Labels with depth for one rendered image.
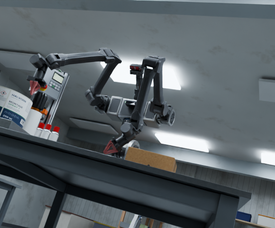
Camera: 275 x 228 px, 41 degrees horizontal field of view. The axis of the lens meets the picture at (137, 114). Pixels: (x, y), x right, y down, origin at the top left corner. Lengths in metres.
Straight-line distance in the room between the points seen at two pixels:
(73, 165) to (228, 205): 0.53
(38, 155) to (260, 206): 8.84
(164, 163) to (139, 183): 1.03
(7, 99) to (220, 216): 0.96
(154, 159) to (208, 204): 1.09
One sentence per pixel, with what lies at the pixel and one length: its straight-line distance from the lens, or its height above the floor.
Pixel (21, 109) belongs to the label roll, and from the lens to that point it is 1.64.
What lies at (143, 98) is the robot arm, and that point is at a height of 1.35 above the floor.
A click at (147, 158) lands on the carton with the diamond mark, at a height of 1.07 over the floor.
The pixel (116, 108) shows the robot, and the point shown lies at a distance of 2.68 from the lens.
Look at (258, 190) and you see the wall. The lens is 10.01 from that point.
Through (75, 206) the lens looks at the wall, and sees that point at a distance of 11.18.
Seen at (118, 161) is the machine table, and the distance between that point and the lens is 1.23.
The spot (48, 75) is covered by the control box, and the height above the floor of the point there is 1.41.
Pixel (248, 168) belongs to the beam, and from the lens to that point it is 9.21.
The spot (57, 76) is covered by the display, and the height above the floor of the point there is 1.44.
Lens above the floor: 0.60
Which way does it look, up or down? 18 degrees up
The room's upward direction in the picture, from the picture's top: 17 degrees clockwise
